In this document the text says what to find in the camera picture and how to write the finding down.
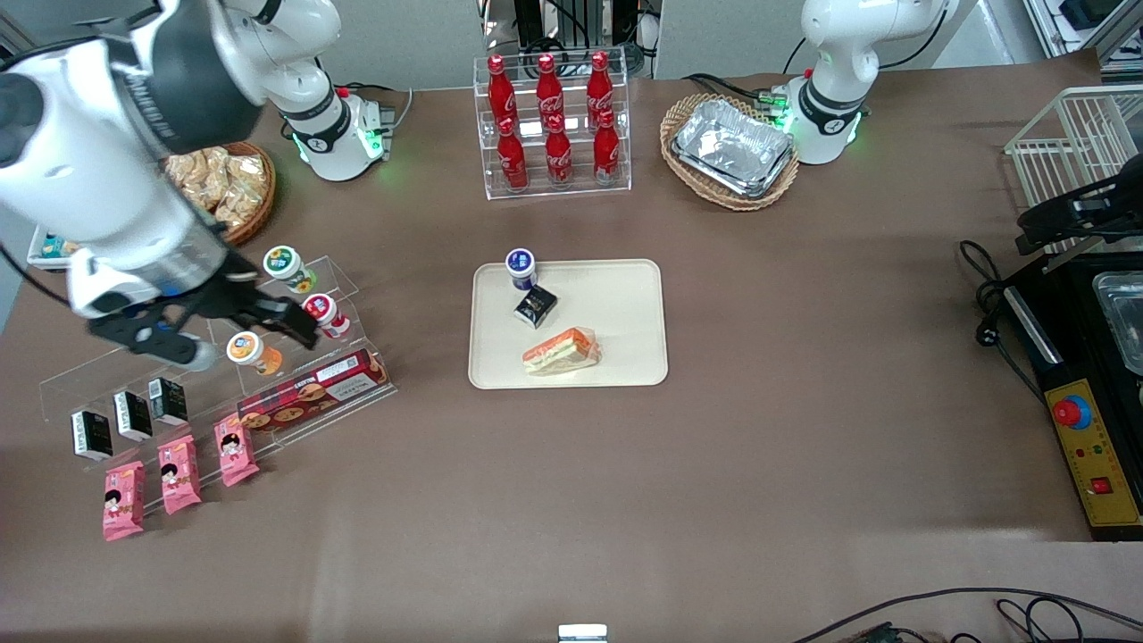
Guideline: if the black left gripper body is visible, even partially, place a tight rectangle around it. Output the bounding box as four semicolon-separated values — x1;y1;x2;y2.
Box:
1015;156;1143;256

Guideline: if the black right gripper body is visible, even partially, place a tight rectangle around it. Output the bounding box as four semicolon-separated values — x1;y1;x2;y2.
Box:
87;254;288;359

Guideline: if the triangle sandwich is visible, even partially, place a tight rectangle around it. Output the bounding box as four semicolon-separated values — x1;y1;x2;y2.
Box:
522;327;602;377

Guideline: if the white rectangular snack tray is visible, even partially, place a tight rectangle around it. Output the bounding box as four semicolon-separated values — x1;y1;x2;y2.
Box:
27;228;83;270

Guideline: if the beige plastic serving tray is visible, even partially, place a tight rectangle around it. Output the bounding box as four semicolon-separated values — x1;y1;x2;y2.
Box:
468;259;669;390

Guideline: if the aluminium foil tray stack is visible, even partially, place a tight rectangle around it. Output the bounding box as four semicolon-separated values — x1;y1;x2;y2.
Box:
672;98;796;197

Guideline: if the red-lid white bottle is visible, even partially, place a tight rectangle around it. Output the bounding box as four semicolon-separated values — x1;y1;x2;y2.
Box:
302;294;354;340

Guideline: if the green-lid white bottle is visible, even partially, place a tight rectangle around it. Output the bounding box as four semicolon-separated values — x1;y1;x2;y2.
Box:
263;246;317;296

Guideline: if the orange-lid white bottle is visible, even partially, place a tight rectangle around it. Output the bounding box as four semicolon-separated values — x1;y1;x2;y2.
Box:
226;331;284;376

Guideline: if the red cookie box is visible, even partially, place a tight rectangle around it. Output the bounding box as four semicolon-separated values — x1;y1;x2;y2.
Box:
237;349;391;432

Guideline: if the clear acrylic stepped display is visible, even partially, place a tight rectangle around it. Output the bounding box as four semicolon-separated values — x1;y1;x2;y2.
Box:
38;255;399;519

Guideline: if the clear bag of fried snacks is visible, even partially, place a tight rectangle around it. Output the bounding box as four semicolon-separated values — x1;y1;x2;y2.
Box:
228;154;269;193
198;147;233;206
166;154;203;205
213;183;262;233

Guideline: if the dark brown wicker basket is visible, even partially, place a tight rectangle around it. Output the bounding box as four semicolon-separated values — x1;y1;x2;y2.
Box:
165;139;277;247

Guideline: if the steel food container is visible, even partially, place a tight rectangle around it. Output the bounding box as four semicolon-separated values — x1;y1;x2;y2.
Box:
1091;271;1143;376

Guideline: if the black and white carton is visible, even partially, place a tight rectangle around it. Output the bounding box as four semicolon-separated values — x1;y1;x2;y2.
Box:
147;377;189;427
71;408;114;462
113;390;154;443

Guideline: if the pink snack pack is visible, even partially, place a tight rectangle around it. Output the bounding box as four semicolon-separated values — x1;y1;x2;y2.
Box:
102;461;146;542
158;435;203;515
213;415;261;488

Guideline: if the black machine with yellow panel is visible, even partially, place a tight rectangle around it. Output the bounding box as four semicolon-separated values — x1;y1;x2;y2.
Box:
1000;250;1143;542

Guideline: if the red emergency stop button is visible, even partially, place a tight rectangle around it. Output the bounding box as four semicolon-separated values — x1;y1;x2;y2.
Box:
1052;394;1093;431

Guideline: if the small black carton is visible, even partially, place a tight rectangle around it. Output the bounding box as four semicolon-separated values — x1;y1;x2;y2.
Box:
514;285;559;330

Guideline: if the red cola bottle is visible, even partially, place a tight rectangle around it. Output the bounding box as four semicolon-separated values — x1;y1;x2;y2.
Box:
545;114;574;187
593;109;622;185
486;54;519;135
586;51;615;126
496;116;530;191
535;54;564;130

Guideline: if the clear acrylic bottle rack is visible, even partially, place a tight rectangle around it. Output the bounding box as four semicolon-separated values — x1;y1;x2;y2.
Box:
473;49;632;201

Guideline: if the light wicker basket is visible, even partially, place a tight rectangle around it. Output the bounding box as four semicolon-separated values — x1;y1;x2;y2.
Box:
660;93;801;212

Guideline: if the white wire basket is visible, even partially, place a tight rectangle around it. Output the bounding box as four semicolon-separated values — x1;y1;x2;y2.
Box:
1005;85;1143;260

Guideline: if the black power cable with plug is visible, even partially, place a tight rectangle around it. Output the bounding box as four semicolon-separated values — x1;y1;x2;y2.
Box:
958;239;1050;403

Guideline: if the aluminium frame shelf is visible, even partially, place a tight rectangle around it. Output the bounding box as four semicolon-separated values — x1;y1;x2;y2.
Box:
1025;0;1143;65

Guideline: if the black cable at arm base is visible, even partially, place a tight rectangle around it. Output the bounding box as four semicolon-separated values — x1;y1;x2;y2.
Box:
688;73;788;113
335;82;416;135

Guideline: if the black equipment rack with cables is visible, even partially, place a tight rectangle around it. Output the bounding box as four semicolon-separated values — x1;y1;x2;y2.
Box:
480;0;663;77

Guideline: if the long black cable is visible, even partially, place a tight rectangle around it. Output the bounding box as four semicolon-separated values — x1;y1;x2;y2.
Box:
790;587;1143;643

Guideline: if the looped black cable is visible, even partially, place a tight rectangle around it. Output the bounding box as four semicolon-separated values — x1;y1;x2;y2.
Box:
996;597;1086;643

